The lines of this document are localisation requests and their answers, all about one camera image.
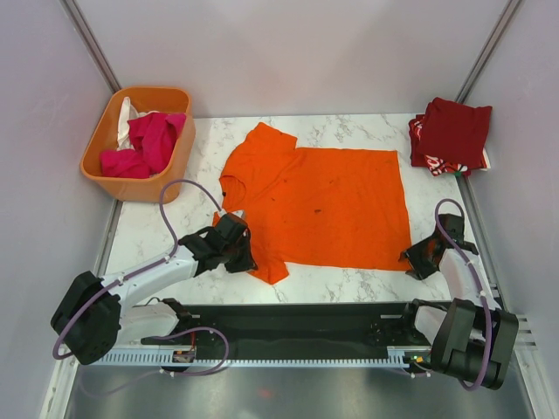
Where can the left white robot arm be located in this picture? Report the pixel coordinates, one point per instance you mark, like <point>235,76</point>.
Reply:
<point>98,313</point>

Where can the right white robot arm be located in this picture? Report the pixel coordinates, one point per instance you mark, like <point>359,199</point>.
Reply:
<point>472,338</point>

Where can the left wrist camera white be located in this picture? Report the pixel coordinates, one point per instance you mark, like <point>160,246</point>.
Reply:
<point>240,214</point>

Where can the red printed folded shirt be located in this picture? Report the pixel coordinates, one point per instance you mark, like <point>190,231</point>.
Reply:
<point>436,165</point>

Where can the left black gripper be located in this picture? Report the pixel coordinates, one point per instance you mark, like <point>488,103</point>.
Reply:
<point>246,264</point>

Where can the white cloth in bin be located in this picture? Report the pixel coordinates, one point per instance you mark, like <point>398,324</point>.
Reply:
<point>126,140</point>

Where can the orange plastic bin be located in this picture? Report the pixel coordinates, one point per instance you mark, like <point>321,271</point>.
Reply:
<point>162,99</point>

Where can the orange t shirt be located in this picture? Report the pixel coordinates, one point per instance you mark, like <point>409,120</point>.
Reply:
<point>316,206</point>

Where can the dark red folded shirt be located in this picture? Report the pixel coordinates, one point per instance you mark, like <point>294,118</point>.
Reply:
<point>454,132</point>

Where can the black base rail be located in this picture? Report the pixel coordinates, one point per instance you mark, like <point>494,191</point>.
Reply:
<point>295,330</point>

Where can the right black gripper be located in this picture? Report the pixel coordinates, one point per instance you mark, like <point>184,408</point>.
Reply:
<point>418,271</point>

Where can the pink t shirt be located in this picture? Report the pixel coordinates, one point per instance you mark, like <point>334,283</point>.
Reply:
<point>153,138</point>

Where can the white slotted cable duct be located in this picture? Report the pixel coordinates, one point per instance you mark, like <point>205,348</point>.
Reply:
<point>391,357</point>

